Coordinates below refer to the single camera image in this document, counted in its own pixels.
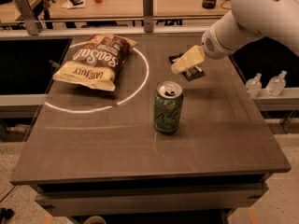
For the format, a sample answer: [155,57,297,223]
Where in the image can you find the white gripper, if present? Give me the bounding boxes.
[171,29,233,75]

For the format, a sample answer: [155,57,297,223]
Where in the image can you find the black rxbar chocolate wrapper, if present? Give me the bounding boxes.
[168,53,206,81]

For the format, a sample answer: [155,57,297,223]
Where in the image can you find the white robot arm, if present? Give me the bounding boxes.
[171,0,299,74]

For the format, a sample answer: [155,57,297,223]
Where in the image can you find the brown sea salt chip bag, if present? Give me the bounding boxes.
[53,34,136,91]

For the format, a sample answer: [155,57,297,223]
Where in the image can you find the green soda can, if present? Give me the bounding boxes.
[154,81,183,133]

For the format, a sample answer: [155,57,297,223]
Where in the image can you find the black mesh cup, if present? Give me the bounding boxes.
[202,0,217,9]

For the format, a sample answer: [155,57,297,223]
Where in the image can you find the left clear sanitizer bottle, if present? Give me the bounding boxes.
[246,73,262,98]

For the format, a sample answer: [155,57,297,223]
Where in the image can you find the clear sanitizer bottle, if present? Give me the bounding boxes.
[246,73,262,98]
[265,70,287,96]

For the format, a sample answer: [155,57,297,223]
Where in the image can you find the right clear sanitizer bottle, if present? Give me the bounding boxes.
[265,70,287,96]

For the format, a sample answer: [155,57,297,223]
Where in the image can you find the wooden background table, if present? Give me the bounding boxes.
[50,0,231,21]

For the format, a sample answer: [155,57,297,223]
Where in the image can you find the grey table drawer front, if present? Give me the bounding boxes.
[36,182,268,217]

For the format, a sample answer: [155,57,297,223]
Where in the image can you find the centre metal rail bracket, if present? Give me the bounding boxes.
[143,0,153,33]

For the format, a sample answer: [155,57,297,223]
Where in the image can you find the metal rail bracket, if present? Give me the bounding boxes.
[14,0,41,35]
[143,0,153,33]

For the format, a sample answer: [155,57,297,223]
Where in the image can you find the left metal rail bracket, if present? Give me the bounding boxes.
[14,0,41,35]

